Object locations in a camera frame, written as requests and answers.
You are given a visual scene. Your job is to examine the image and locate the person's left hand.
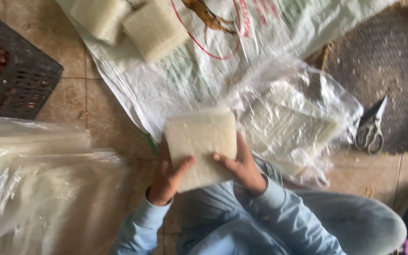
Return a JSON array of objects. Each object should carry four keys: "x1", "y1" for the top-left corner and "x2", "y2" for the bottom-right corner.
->
[{"x1": 147, "y1": 135, "x2": 196, "y2": 207}]

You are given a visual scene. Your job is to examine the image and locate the person's right hand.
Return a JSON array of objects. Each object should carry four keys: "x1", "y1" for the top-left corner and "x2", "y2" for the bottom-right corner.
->
[{"x1": 213, "y1": 132, "x2": 268, "y2": 197}]

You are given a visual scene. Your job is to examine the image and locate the white square noodle block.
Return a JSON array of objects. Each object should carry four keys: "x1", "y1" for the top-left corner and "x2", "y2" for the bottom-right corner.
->
[
  {"x1": 122, "y1": 0, "x2": 191, "y2": 64},
  {"x1": 67, "y1": 0, "x2": 133, "y2": 46},
  {"x1": 164, "y1": 106, "x2": 238, "y2": 193}
]

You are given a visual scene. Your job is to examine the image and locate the clear bag of noodle blocks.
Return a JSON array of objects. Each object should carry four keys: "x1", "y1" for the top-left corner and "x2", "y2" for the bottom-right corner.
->
[{"x1": 223, "y1": 58, "x2": 364, "y2": 188}]

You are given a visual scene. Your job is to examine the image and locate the person's blue jeans legs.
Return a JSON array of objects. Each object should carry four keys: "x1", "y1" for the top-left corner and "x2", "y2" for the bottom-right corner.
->
[{"x1": 176, "y1": 157, "x2": 407, "y2": 255}]

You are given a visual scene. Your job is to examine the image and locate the white printed woven sack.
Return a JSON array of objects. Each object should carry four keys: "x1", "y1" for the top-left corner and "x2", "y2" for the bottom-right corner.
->
[{"x1": 55, "y1": 0, "x2": 399, "y2": 144}]

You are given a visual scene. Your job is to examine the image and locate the heap of clear plastic bags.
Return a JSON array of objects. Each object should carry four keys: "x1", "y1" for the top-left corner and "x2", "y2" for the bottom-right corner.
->
[{"x1": 0, "y1": 116, "x2": 130, "y2": 255}]

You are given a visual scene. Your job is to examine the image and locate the grey scissors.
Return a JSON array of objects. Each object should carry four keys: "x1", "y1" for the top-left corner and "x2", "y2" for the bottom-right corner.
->
[{"x1": 354, "y1": 96, "x2": 388, "y2": 156}]

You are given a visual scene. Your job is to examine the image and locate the round brown woven mat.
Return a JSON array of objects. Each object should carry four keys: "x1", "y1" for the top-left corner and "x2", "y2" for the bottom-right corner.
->
[{"x1": 319, "y1": 4, "x2": 408, "y2": 155}]

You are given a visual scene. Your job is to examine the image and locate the dark plastic crate of nuts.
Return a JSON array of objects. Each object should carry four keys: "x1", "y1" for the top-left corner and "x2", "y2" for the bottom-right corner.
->
[{"x1": 0, "y1": 4, "x2": 64, "y2": 120}]

